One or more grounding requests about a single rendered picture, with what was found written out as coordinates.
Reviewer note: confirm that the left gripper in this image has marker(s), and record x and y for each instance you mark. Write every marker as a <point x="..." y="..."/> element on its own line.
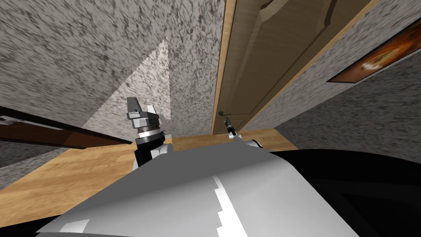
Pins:
<point x="141" y="115"/>

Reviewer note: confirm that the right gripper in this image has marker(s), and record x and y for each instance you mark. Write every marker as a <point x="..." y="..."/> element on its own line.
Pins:
<point x="227" y="125"/>

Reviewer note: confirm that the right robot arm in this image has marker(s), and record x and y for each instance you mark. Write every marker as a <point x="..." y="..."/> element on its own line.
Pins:
<point x="345" y="187"/>

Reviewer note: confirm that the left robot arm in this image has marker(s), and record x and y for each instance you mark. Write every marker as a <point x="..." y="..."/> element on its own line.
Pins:
<point x="148" y="149"/>

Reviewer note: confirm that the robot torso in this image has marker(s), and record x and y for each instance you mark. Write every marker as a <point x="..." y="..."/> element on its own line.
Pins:
<point x="184" y="191"/>

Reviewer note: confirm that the brown wooden door leaf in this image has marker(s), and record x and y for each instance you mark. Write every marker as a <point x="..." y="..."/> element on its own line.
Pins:
<point x="279" y="49"/>

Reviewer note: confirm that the dark brown framed wall picture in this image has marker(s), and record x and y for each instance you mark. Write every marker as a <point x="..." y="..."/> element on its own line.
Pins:
<point x="49" y="133"/>

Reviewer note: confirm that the orange framed wall picture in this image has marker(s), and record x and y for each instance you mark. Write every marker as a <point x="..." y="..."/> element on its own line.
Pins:
<point x="378" y="59"/>

